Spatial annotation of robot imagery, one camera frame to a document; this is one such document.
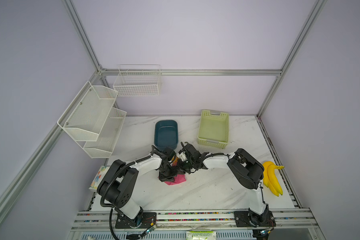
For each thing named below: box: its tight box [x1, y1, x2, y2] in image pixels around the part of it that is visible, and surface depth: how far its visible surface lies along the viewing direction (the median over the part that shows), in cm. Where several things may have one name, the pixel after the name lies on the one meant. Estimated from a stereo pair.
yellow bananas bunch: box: [262, 161, 285, 197], surface depth 84 cm
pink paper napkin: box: [164, 174, 187, 185], surface depth 87 cm
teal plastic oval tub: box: [154, 120, 179, 151], surface depth 110 cm
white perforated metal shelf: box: [57, 80, 127, 159], surface depth 76 cm
